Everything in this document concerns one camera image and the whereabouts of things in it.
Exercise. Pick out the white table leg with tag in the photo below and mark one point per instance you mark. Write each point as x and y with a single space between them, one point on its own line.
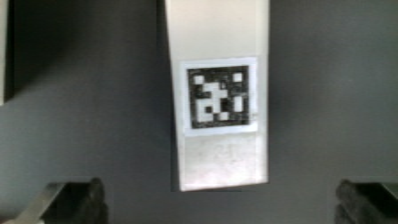
219 36

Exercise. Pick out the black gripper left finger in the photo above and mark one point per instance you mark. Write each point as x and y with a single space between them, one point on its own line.
69 204

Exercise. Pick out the white U-shaped obstacle fence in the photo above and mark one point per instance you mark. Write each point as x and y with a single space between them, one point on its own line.
5 51

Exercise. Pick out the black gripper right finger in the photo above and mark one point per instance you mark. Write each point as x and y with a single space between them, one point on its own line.
368 203

